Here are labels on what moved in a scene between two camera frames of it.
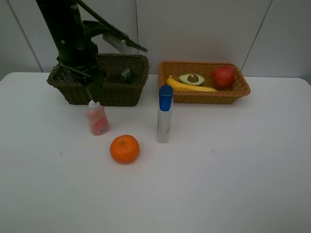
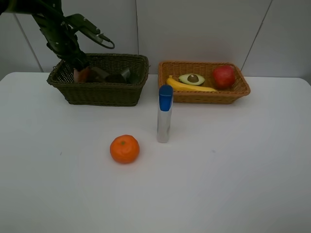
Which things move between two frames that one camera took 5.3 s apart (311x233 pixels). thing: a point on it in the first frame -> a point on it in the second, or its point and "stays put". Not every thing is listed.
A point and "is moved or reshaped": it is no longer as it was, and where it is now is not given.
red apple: [224, 76] stays put
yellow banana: [176, 85] stays put
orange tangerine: [125, 148] stays put
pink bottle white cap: [96, 113] is moved or reshaped
